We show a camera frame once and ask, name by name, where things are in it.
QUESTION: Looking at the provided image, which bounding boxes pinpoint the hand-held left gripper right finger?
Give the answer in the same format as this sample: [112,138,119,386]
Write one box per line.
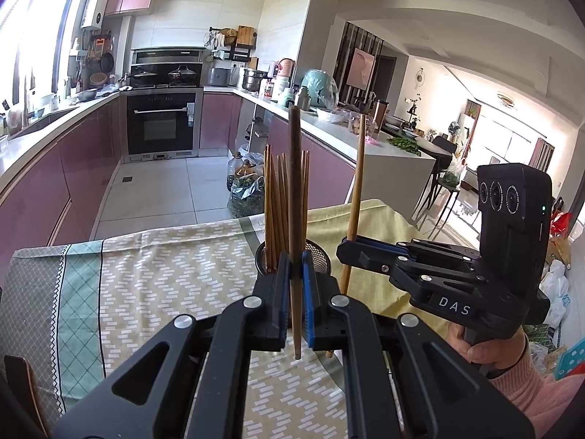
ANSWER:
[302,251,535,439]

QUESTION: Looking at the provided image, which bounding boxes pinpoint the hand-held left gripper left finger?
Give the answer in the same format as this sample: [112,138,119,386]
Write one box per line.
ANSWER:
[52,251,293,439]

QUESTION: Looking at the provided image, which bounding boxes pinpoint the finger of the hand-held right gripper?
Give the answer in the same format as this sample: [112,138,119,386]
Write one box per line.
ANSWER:
[337,239,485,301]
[355,235,480,266]

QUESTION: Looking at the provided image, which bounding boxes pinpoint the black mesh chopstick holder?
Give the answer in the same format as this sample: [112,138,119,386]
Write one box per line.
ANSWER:
[255,239,333,286]

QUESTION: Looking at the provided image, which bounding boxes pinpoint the bunch of bamboo chopsticks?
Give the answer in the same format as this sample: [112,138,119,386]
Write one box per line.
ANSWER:
[263,144,312,275]

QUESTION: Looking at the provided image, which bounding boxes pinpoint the light bamboo chopstick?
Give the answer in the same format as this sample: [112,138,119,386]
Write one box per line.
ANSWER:
[339,114,367,294]

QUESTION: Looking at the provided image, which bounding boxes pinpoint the dark brown chopstick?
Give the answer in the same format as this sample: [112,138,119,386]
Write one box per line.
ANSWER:
[288,105,303,360]

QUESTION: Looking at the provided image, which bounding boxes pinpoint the person's right forearm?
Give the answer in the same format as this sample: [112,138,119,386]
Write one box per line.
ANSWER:
[487,334,585,439]

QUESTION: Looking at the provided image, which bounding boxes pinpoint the person's right hand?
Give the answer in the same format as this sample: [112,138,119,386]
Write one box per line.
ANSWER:
[445,322,528,372]

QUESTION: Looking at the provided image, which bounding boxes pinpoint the yellow cloth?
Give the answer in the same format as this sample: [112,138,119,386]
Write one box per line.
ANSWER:
[305,199,458,344]

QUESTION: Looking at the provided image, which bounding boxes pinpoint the red plastic bag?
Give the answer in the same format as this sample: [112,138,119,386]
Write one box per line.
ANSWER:
[548,213,573,244]

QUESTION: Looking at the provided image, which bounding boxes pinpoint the black stool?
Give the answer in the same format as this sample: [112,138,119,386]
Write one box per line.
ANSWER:
[429,177,463,226]

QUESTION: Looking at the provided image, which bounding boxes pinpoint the white plastic bag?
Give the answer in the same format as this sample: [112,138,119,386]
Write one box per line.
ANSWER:
[539,260,572,325]

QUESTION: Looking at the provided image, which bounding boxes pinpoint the brown curtain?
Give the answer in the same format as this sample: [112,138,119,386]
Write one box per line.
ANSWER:
[532,137,556,180]

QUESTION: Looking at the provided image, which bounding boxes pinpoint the purple kitchen island cabinets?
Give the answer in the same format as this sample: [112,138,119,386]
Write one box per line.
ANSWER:
[233,96,435,220]

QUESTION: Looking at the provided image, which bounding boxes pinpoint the dining table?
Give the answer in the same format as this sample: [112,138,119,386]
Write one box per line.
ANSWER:
[411,137,458,158]

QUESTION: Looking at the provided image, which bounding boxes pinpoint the plastic bag of greens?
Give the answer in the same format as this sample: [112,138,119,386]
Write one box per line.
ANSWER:
[229,176,266,218]

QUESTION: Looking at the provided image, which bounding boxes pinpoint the green vegetables on counter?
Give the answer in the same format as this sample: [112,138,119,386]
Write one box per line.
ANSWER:
[388,136,421,154]

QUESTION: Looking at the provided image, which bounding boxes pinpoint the patterned tablecloth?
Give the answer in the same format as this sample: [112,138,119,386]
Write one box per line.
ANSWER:
[0,217,412,439]

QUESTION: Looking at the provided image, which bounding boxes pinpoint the green countertop appliance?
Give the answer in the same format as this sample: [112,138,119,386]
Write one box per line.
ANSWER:
[302,70,339,108]

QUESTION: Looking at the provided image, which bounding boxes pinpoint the steel stock pot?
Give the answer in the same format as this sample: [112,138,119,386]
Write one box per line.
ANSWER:
[241,68,268,92]

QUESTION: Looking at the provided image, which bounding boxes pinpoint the built-in black oven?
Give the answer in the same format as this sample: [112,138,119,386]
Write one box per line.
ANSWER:
[121,89,204,161]

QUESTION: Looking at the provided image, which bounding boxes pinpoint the lidded cooking pot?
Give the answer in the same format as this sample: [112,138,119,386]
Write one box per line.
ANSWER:
[168,66,197,85]

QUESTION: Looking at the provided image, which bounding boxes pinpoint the purple window-side base cabinets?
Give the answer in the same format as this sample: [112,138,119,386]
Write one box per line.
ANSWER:
[0,91,124,248]

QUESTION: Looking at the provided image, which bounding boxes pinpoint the steel range hood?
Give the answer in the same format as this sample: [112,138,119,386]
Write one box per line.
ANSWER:
[131,47,205,65]

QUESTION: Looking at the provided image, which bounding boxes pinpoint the smartphone with copper edge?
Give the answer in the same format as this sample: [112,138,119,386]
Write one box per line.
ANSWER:
[4,354,47,437]

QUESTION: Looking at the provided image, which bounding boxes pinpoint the steel sink faucet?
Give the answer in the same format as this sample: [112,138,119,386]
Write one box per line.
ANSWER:
[20,75,36,122]

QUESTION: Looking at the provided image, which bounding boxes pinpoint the white water heater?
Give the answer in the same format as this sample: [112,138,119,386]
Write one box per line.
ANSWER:
[81,0,112,28]

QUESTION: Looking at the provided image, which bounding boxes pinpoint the kitchen window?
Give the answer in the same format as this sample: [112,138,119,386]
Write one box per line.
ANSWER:
[0,0,78,101]

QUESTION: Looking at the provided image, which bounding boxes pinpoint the framed wall painting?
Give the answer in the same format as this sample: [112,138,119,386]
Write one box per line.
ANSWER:
[350,48,376,89]

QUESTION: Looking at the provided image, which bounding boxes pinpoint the black wall rack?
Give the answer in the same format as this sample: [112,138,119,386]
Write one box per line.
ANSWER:
[209,25,257,62]

